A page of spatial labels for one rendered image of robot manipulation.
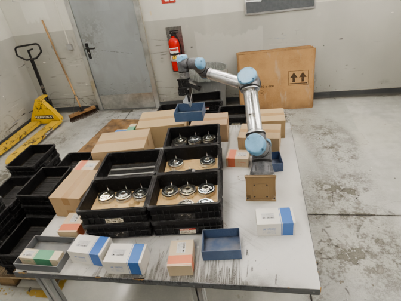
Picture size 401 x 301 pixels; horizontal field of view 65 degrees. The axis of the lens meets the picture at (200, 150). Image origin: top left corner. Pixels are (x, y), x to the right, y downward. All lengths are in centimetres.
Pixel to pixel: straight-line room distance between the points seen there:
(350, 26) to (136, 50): 298
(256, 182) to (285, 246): 41
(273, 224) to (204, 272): 43
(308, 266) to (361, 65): 373
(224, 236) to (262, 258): 24
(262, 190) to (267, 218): 24
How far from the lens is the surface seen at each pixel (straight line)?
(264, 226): 174
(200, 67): 212
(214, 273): 165
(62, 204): 219
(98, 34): 515
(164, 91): 511
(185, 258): 163
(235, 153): 229
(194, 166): 212
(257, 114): 186
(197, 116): 215
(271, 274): 164
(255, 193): 195
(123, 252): 174
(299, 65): 464
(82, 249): 185
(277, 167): 220
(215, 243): 177
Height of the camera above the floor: 203
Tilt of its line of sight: 32 degrees down
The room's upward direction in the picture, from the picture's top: 9 degrees counter-clockwise
